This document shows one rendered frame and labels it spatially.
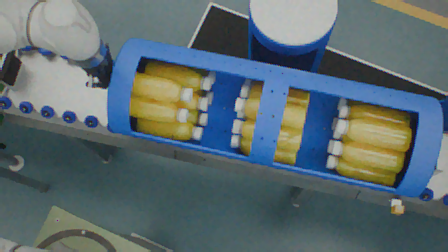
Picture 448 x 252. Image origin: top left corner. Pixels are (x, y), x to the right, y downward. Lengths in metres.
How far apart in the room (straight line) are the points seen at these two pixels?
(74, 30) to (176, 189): 1.55
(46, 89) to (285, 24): 0.81
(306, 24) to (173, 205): 1.25
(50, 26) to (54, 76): 0.70
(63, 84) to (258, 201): 1.18
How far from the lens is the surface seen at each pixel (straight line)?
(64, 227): 1.48
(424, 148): 1.34
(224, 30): 2.57
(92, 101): 1.68
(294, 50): 1.60
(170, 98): 1.38
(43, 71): 1.78
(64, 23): 1.06
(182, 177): 2.51
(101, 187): 2.58
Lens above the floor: 2.45
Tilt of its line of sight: 75 degrees down
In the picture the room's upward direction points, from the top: 8 degrees counter-clockwise
